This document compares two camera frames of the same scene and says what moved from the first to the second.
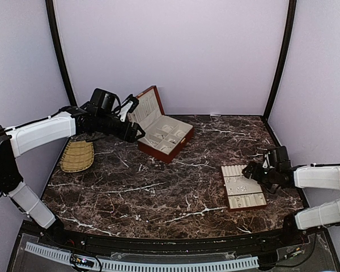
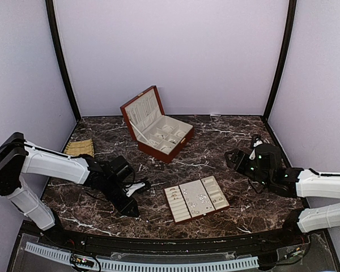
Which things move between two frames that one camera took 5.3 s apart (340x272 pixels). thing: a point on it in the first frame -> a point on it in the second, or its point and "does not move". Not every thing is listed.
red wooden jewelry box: (164, 136) does not move
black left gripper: (130, 137) -> (124, 209)
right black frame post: (285, 59) does not move
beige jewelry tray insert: (242, 192) -> (195, 199)
